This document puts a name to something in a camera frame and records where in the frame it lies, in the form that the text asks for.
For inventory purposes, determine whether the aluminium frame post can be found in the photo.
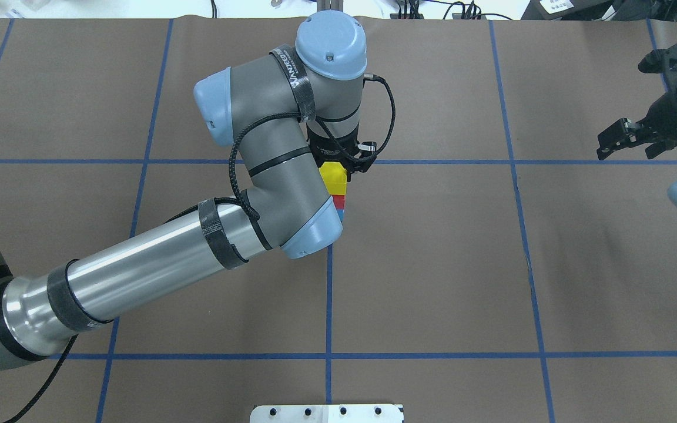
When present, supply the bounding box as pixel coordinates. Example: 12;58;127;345
315;0;344;12

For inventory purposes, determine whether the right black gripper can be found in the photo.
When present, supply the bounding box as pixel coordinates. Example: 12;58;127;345
597;88;677;160

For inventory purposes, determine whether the red foam cube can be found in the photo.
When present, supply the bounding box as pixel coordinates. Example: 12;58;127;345
331;194;346;213

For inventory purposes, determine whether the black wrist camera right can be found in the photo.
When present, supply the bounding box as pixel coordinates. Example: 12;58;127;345
637;43;677;91

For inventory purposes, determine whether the yellow foam cube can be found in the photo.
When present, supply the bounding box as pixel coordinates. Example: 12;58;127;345
319;162;348;196

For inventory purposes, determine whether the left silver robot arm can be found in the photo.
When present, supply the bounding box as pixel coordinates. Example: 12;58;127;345
0;10;380;371

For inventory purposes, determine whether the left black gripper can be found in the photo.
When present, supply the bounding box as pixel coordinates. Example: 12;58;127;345
307;121;378;174

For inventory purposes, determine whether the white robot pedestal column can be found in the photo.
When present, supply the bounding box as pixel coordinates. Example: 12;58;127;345
248;404;405;422

